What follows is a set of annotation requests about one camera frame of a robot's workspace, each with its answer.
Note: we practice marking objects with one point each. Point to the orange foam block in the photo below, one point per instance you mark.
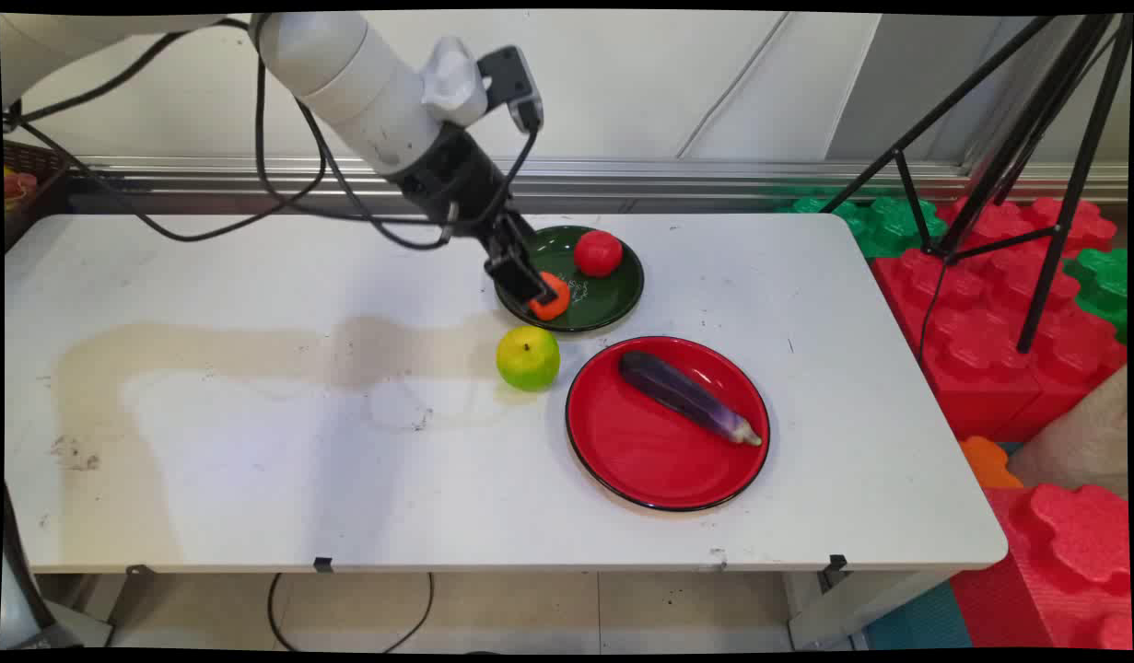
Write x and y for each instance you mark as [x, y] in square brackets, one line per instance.
[986, 465]

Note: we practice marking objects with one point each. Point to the red plate with black rim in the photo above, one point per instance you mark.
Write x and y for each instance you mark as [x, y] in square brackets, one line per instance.
[649, 451]

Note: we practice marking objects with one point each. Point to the dark wicker basket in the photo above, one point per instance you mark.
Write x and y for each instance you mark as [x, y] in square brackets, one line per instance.
[37, 166]

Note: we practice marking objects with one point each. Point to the black table clamp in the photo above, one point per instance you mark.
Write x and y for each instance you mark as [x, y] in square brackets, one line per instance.
[837, 564]
[323, 564]

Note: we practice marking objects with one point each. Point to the dark green plate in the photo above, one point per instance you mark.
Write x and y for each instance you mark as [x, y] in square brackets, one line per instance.
[613, 295]

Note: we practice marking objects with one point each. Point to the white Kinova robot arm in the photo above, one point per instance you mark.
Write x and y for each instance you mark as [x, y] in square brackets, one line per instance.
[345, 64]

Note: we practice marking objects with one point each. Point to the aluminium wall rail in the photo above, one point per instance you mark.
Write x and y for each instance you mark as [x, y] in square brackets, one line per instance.
[714, 175]

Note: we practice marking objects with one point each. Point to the white table leg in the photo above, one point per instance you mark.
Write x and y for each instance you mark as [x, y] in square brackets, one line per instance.
[852, 608]

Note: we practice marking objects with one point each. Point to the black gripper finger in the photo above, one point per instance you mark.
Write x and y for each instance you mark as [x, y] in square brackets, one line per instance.
[516, 274]
[528, 247]

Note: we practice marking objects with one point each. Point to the green foam block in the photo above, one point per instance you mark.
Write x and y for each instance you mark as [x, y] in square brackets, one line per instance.
[1105, 285]
[889, 226]

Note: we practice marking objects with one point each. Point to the black tripod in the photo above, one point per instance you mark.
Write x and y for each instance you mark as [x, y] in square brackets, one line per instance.
[1078, 184]

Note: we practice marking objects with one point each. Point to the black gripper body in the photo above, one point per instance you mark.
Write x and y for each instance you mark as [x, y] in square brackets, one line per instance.
[461, 180]

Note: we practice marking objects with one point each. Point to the green toy apple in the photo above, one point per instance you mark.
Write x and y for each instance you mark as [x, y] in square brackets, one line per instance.
[528, 359]

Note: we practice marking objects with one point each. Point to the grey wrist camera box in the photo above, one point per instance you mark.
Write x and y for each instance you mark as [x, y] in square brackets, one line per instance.
[511, 83]

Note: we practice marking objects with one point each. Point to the large red foam block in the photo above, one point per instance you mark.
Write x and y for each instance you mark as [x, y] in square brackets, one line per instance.
[990, 359]

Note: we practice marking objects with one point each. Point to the teal floor mat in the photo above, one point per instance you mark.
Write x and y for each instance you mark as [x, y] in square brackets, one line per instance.
[917, 626]

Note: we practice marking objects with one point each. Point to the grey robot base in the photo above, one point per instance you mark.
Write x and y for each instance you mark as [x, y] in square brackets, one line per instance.
[32, 617]

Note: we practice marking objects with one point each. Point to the purple toy eggplant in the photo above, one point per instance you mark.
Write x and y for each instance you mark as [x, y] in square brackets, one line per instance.
[677, 391]

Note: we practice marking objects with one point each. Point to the red toy tomato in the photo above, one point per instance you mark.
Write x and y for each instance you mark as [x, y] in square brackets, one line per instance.
[599, 253]

